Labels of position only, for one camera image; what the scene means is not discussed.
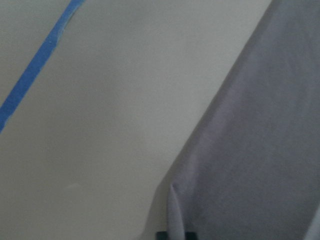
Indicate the long blue tape strip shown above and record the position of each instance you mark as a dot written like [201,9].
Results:
[36,64]

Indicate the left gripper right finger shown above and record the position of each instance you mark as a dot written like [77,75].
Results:
[190,236]

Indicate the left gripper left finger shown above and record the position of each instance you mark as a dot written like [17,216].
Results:
[162,235]

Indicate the dark brown t-shirt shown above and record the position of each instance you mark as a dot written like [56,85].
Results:
[250,170]

